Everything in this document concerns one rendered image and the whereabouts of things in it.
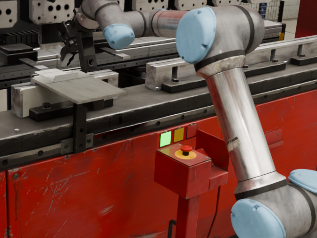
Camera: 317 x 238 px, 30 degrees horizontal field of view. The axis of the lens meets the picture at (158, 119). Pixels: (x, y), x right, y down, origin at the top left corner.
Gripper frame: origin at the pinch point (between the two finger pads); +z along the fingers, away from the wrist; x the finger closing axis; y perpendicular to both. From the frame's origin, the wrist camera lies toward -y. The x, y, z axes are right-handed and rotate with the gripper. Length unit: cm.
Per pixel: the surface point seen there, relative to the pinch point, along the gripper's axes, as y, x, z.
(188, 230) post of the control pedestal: -58, -32, 24
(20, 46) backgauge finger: 24.4, -2.3, 22.3
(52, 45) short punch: 10.1, -1.0, 2.7
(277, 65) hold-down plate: -9, -110, 12
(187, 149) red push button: -38.1, -27.7, -0.5
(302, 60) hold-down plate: -8, -129, 12
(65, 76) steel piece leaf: -2.3, 0.1, 2.4
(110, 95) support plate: -17.2, -4.0, -8.1
